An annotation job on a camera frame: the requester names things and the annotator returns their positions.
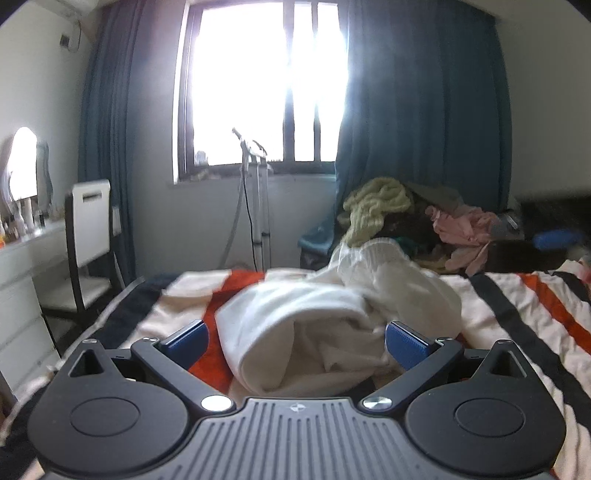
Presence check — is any white zip jacket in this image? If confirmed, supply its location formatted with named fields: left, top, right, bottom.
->
left=215, top=239, right=462, bottom=398

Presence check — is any dark clothes pile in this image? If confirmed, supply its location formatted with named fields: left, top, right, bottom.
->
left=338, top=181, right=528, bottom=275

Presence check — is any white chair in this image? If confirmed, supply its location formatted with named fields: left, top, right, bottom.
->
left=39, top=180, right=123, bottom=355

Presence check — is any pink garment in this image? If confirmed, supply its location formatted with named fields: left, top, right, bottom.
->
left=425, top=205, right=500, bottom=277

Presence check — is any white dressing table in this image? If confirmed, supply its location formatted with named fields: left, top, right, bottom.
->
left=0, top=221, right=67, bottom=395

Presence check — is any pale green knit garment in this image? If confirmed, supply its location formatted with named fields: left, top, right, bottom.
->
left=338, top=177, right=413, bottom=248

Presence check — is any blue cushion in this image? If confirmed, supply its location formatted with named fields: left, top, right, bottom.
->
left=533, top=229, right=584, bottom=251

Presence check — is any round vanity mirror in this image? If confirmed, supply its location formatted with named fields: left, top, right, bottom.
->
left=7, top=127, right=37, bottom=202

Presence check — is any right teal curtain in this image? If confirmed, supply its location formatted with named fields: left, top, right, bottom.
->
left=298, top=1, right=512, bottom=256

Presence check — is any teal curtain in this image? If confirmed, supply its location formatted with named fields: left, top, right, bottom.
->
left=298, top=1, right=512, bottom=256
left=77, top=2, right=188, bottom=287

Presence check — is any left teal curtain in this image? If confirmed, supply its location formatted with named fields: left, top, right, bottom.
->
left=77, top=2, right=188, bottom=287

